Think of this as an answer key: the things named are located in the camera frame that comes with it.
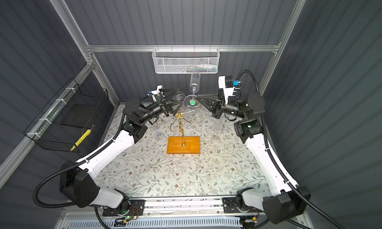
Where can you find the orange wooden rack base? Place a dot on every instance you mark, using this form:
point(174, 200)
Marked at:
point(184, 145)

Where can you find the yellow striped item in basket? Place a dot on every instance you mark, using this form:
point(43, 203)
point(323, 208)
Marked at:
point(81, 139)

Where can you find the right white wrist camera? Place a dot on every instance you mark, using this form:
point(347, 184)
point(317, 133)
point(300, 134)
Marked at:
point(229, 86)

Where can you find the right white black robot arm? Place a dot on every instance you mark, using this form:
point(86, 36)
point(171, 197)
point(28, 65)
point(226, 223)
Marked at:
point(287, 199)

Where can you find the white wire mesh basket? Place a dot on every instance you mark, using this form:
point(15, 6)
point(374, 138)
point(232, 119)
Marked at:
point(165, 62)

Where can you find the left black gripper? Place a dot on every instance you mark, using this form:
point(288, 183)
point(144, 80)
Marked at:
point(161, 101)

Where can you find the gold wire glass rack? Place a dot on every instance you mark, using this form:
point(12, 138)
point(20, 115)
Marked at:
point(184, 116)

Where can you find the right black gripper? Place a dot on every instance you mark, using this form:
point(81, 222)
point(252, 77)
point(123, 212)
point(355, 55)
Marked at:
point(217, 106)

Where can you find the floral table mat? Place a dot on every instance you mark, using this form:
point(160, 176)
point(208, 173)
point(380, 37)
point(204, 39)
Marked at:
point(147, 170)

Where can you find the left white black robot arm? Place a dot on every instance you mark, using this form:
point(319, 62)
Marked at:
point(77, 182)

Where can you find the items in white basket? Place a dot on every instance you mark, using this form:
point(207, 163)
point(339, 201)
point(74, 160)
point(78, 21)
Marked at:
point(203, 68)

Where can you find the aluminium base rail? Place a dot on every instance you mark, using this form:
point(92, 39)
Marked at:
point(222, 211)

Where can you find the clear wine glass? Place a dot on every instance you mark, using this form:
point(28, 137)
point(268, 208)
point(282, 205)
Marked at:
point(218, 126)
point(158, 131)
point(179, 96)
point(190, 101)

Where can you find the black wire mesh basket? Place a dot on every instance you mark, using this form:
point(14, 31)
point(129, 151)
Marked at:
point(75, 111)

